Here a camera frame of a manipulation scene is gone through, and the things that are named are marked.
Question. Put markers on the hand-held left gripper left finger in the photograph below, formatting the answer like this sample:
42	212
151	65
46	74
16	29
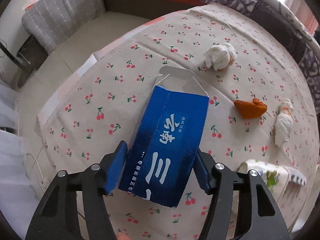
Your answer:
117	170

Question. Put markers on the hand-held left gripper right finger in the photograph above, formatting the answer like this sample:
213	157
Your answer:
201	176

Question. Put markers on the blue cardboard carton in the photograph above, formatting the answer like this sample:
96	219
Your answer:
170	135

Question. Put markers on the white patterned sock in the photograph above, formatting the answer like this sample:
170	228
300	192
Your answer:
260	170

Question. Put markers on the orange sock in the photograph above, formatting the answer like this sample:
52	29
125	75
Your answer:
250	110

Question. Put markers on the white foam comb strip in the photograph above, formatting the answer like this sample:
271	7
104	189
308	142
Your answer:
298	179

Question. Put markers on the cherry print tablecloth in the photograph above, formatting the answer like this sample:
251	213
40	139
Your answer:
140	62

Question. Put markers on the white cloth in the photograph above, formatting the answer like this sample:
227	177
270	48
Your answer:
8	145

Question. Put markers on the small black appliance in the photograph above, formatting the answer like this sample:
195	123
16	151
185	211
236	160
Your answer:
30	52

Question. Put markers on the black floor stand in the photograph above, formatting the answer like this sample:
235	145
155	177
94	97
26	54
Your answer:
8	53

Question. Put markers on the grey checked cushion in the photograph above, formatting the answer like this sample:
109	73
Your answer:
55	17

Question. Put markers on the grey cartoon print quilt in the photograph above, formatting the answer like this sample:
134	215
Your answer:
292	15

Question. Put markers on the pink tissue pack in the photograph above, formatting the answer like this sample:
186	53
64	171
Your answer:
31	2

